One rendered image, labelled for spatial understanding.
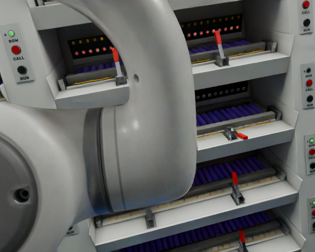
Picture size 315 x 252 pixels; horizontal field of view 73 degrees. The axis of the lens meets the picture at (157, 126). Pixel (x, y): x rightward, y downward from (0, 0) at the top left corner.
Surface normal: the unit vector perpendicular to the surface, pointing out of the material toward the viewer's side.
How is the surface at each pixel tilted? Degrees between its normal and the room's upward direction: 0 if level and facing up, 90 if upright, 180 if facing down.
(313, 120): 90
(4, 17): 90
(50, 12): 111
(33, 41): 90
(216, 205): 21
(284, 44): 90
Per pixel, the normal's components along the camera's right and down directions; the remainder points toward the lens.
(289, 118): -0.97, 0.20
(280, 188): -0.11, -0.84
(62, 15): 0.20, 0.50
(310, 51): 0.14, 0.17
